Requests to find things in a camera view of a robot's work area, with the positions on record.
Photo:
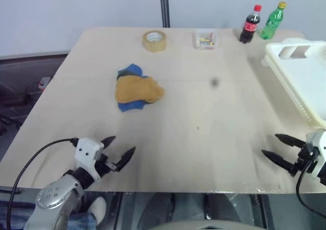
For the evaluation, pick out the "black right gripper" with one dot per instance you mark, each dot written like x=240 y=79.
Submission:
x=303 y=161

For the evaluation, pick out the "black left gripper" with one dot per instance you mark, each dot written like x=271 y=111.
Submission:
x=102 y=167

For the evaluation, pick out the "yellow cloth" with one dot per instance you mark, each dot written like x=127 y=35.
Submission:
x=137 y=88

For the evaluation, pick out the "clear box of colourful clips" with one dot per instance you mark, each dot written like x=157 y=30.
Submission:
x=206 y=39

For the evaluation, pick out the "white shoe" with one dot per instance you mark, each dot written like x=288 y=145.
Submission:
x=98 y=208

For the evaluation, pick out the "blue jeans leg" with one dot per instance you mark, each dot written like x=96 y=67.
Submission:
x=81 y=221

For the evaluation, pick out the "blue cloth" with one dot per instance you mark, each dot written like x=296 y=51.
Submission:
x=131 y=69

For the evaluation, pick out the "red and grey small device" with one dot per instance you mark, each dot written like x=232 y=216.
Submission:
x=43 y=83

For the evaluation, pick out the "clear packing tape roll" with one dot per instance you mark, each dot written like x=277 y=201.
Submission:
x=154 y=41

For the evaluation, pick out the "dark furniture beside table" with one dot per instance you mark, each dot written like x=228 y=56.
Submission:
x=12 y=100

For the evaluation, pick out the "green bottle with yellow cap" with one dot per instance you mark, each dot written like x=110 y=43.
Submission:
x=271 y=24

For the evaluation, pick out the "cola bottle with red cap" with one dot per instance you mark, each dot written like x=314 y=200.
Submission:
x=249 y=26

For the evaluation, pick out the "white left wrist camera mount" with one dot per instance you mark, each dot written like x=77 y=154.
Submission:
x=87 y=151

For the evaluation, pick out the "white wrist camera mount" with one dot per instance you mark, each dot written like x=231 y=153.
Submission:
x=87 y=151
x=318 y=143

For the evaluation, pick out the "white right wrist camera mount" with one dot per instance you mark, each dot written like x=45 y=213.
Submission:
x=318 y=143

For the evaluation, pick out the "black vertical post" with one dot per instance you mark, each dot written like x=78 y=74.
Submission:
x=164 y=6

